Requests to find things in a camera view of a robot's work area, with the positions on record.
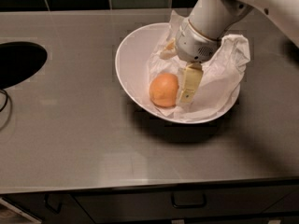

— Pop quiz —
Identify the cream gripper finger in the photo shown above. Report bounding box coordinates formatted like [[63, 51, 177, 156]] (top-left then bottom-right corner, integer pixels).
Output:
[[177, 63, 204, 104], [160, 38, 177, 60]]

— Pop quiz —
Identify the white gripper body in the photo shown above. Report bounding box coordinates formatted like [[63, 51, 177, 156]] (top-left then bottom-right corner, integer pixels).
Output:
[[175, 18, 220, 63]]

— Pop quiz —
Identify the orange fruit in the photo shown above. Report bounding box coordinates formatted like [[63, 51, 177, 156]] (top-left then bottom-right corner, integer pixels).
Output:
[[149, 73, 178, 107]]

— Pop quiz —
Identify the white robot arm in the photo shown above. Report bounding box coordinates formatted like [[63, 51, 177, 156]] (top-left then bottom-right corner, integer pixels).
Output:
[[166, 0, 299, 103]]

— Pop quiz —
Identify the white bowl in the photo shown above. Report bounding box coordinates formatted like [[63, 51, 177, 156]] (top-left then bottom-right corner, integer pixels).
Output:
[[115, 22, 240, 124]]

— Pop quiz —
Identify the white crumpled paper towel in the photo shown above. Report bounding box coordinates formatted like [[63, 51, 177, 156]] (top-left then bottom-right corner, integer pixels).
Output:
[[147, 9, 251, 121]]

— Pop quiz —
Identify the black oval object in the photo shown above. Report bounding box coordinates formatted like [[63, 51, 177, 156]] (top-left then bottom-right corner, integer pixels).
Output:
[[0, 41, 48, 89]]

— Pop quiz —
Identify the dark drawer front with handle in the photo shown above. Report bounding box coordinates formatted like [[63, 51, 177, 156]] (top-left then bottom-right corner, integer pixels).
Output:
[[76, 186, 294, 223]]

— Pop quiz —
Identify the black cable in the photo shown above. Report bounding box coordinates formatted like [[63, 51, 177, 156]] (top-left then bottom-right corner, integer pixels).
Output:
[[0, 89, 9, 113]]

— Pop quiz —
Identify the dark cabinet door with handle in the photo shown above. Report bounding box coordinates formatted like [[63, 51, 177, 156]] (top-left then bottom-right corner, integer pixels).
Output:
[[4, 193, 94, 224]]

